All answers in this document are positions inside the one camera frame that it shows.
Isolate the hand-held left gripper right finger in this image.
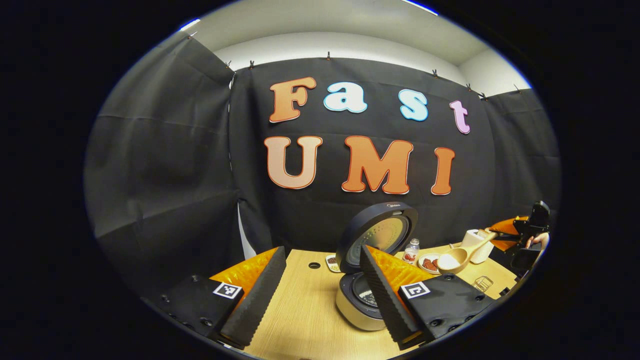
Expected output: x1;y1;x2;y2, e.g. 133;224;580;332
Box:
359;244;497;351

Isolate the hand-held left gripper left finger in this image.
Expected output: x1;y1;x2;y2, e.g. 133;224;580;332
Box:
141;246;288;351

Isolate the wooden spoon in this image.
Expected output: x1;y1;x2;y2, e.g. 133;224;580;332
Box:
436;231;498;275

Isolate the black and white rice cooker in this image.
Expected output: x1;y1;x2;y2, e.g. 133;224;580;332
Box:
334;201;420;332

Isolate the white toaster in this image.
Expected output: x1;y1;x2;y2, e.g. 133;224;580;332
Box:
461;228;496;265

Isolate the white round plate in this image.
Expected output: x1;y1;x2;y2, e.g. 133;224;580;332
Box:
418;252;443;275

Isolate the small clear plastic bottle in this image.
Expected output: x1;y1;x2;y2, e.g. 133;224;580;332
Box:
403;238;421;265

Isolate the black backdrop cloth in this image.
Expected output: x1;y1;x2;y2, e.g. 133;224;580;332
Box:
84;31;562;301

